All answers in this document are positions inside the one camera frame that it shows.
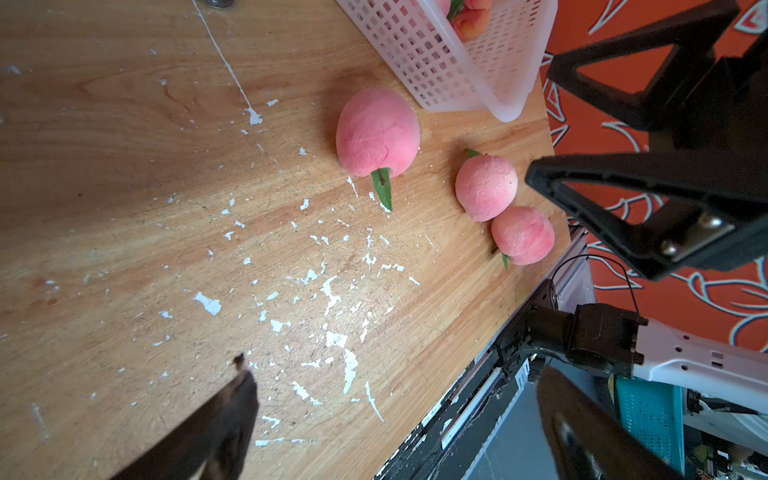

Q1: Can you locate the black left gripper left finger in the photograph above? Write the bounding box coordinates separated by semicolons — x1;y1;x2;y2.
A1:
113;354;259;479

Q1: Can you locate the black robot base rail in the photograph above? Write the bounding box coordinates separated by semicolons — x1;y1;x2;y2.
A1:
375;263;585;479

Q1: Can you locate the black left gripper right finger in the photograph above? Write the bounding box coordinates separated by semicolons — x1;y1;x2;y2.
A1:
536;367;681;480

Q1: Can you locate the pink peach centre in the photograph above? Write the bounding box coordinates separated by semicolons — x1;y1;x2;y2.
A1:
335;89;420;211

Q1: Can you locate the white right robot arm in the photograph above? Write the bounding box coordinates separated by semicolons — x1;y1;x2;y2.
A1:
525;1;767;413

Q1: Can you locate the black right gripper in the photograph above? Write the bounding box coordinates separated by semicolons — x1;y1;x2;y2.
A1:
525;1;767;281

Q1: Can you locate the pink peach right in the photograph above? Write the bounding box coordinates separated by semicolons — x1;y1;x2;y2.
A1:
455;150;518;222

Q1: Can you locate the white plastic basket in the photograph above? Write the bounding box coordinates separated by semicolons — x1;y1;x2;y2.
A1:
339;0;558;122

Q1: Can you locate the red orange peach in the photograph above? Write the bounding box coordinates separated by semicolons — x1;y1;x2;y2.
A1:
446;0;493;43

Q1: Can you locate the teal plastic crate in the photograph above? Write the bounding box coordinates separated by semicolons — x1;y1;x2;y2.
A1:
616;377;685;475

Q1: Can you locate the pink red peach front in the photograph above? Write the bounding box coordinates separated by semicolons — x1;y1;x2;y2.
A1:
491;206;555;266

